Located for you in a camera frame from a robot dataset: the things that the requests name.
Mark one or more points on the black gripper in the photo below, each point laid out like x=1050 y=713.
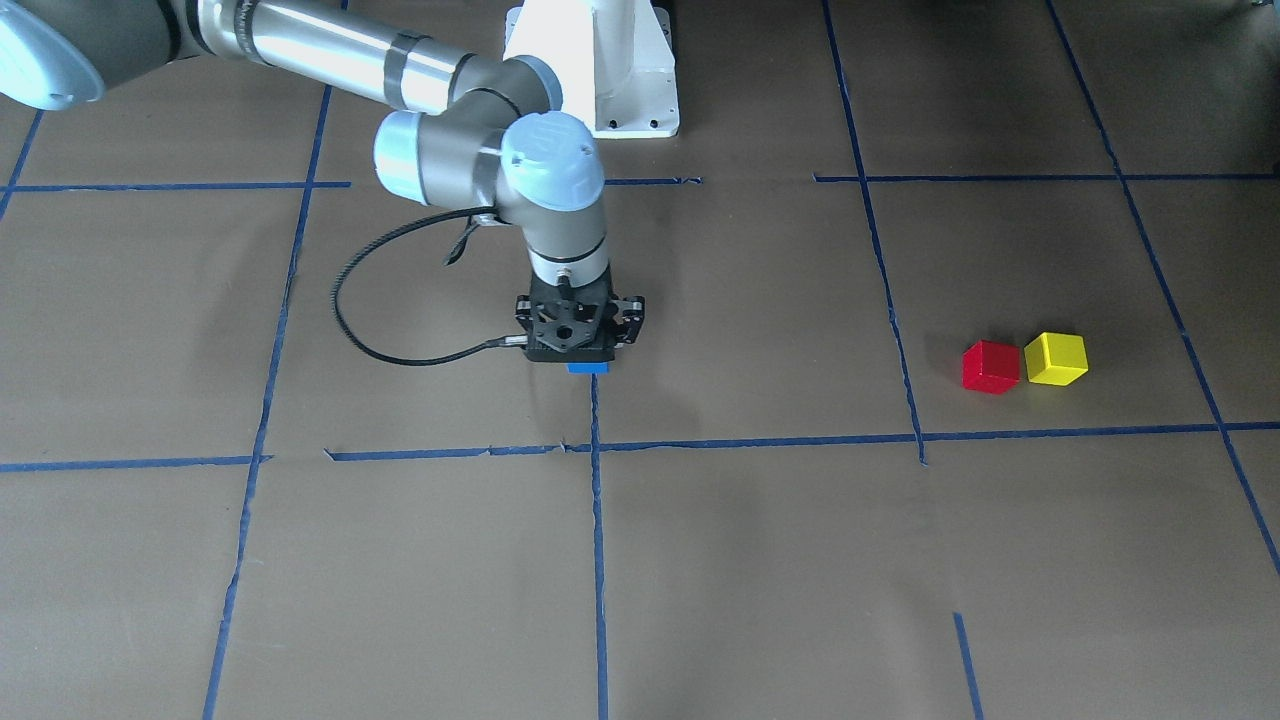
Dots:
x=632 y=317

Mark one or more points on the blue wooden cube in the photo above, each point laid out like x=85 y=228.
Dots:
x=595 y=368

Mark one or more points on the red wooden cube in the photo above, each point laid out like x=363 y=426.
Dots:
x=991 y=367

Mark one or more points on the yellow wooden cube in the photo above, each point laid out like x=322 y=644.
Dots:
x=1055 y=359

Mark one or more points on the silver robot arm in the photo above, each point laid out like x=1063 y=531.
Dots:
x=480 y=140

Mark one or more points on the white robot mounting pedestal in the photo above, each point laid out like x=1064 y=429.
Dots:
x=615 y=61

